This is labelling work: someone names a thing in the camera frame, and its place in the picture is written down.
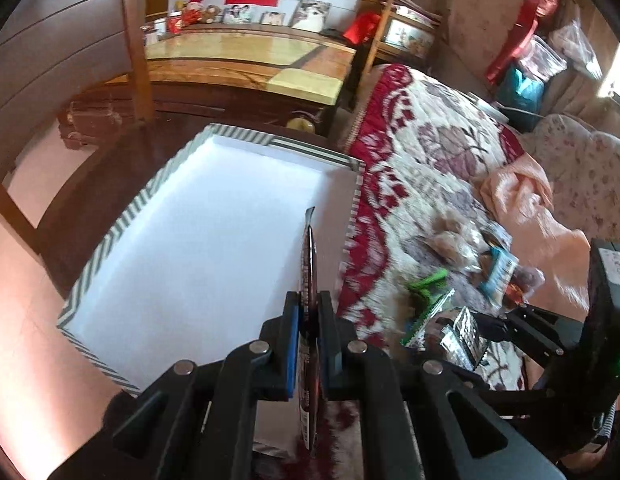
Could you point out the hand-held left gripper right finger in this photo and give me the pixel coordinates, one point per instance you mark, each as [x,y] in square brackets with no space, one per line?
[324,350]

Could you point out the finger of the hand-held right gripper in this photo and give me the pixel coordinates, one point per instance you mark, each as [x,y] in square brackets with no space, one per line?
[545,317]
[520,337]

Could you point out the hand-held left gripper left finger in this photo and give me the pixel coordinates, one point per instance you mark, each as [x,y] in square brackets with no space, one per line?
[291,345]

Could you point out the blue white snack packet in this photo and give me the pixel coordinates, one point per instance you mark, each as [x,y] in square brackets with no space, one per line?
[500,272]

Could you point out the dark brown snack packet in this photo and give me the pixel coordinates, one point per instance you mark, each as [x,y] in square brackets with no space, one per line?
[309,270]

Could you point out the white box with striped rim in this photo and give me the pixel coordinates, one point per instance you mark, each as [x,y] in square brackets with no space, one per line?
[200,240]

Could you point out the clear packet of brown snacks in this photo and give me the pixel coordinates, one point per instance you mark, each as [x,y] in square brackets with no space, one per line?
[452,245]

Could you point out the green and white snack packet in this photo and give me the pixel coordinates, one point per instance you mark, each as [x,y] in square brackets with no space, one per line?
[427,315]

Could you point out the pink blanket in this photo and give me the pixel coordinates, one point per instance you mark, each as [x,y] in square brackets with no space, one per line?
[530,210]

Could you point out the bright green snack packet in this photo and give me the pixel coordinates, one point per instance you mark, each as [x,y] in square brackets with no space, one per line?
[427,280]

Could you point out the floral sofa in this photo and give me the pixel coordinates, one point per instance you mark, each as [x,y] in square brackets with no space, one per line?
[585,170]

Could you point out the red and white floral blanket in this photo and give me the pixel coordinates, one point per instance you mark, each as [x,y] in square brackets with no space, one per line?
[420,160]

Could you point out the brass round ornament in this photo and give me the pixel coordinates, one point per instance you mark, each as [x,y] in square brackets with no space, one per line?
[300,124]

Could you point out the teal bag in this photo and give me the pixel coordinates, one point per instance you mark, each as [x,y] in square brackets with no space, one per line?
[522,90]

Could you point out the clear plastic bag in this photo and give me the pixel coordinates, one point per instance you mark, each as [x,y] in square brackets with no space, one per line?
[565,45]

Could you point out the wooden cabinet with glass top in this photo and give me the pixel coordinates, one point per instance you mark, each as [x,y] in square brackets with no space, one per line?
[230,65]

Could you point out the framed picture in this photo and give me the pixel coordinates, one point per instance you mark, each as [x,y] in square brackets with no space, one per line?
[409,35]

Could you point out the red gift bag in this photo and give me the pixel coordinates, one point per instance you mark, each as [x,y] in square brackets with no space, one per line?
[361,27]

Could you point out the wooden stand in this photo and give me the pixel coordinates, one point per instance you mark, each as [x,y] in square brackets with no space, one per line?
[382,25]

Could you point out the brown teddy bear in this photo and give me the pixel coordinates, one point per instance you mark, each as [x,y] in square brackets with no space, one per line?
[211,14]

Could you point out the red tin box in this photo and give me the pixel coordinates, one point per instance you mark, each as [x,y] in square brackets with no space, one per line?
[176,24]

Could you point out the red plush doll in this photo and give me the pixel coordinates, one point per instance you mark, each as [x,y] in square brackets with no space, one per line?
[192,10]

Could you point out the small photo frame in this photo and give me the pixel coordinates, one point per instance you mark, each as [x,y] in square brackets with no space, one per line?
[238,14]
[273,18]

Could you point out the large wedding photo frame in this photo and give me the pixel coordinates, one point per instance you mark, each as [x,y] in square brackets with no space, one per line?
[310,15]

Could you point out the wooden chair frame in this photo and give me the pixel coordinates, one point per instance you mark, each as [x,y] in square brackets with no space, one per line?
[137,50]

